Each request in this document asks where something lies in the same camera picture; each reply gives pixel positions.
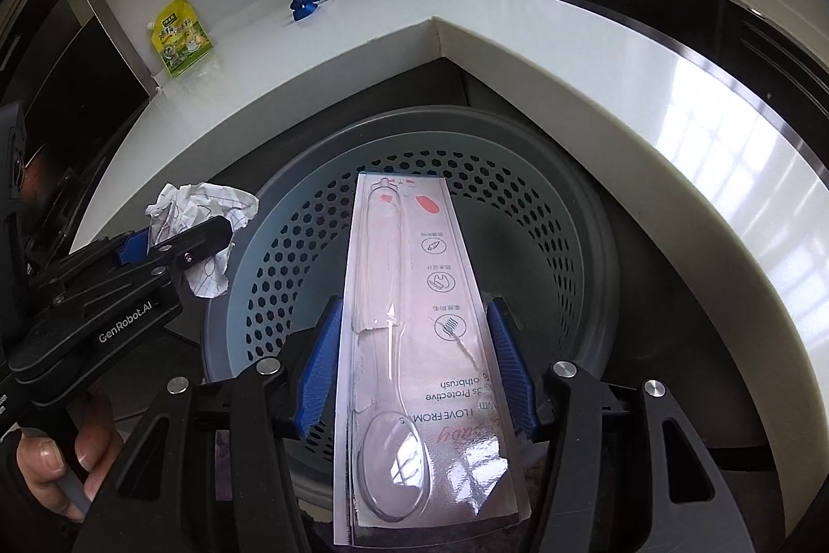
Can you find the steel sink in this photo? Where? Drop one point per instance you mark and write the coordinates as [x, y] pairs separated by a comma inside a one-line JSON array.
[[712, 28]]

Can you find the green yellow pouch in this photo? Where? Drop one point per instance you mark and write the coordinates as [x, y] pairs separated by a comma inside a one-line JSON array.
[[182, 38]]

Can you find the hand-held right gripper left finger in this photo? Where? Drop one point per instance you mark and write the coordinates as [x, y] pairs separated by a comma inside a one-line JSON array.
[[318, 371]]

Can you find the black stove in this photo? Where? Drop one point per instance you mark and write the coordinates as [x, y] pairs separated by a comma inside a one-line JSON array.
[[65, 73]]

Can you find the lined paper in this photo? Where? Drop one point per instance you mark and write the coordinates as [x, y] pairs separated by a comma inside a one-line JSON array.
[[201, 203]]

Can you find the person's left hand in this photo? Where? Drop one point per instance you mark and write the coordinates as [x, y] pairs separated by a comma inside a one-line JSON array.
[[100, 436]]

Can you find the grey perforated trash bin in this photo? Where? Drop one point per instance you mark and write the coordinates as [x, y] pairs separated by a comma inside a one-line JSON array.
[[304, 242]]

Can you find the blue ribbon clip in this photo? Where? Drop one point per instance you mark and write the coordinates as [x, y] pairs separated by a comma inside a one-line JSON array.
[[303, 5]]

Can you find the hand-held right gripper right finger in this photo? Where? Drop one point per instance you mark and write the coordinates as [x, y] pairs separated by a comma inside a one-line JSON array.
[[511, 371]]

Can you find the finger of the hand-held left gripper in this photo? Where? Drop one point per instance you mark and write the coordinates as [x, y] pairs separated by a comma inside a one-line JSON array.
[[133, 250], [201, 240]]

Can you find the pink toothbrush package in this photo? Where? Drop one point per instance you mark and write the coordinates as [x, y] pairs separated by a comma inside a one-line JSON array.
[[421, 346]]

